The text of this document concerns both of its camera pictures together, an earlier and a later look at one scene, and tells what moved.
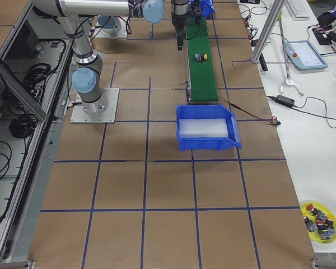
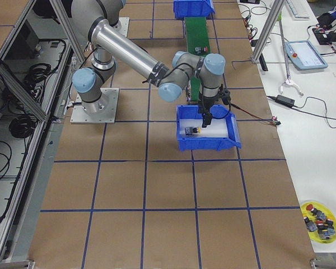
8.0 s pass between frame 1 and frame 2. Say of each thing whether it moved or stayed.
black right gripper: moved
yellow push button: moved
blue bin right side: stayed
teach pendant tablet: stayed
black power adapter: stayed
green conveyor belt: stayed
